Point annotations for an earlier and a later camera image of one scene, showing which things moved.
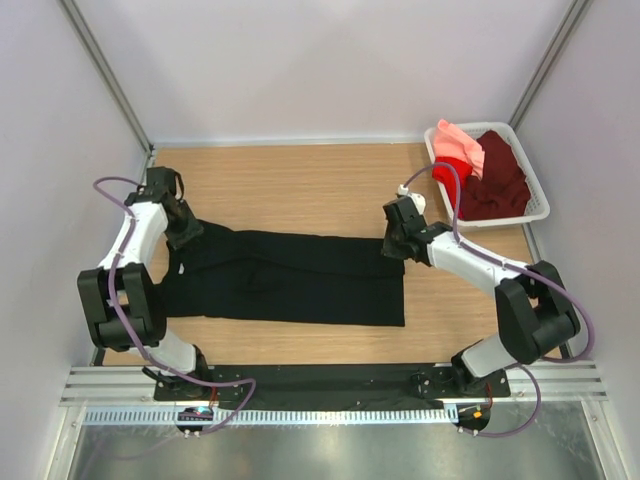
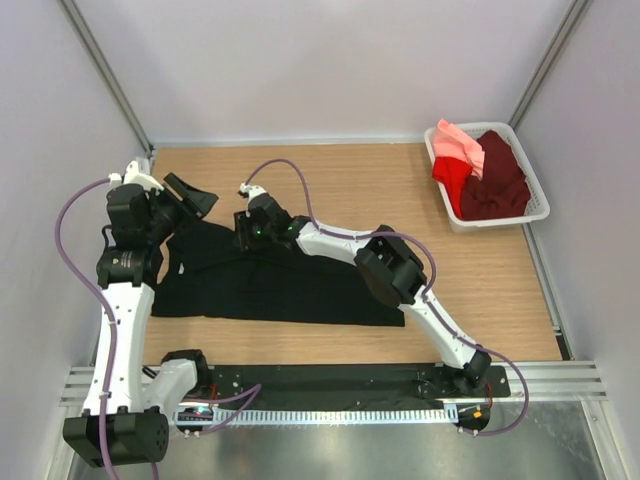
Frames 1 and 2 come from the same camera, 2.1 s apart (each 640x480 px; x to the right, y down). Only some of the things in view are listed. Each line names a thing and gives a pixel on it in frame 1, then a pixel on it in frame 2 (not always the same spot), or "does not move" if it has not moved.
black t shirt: x=294 y=278 does not move
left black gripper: x=192 y=229 → x=199 y=201
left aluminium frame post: x=108 y=75 does not move
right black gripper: x=388 y=249 → x=245 y=241
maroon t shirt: x=502 y=191 does not move
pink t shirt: x=454 y=143 does not move
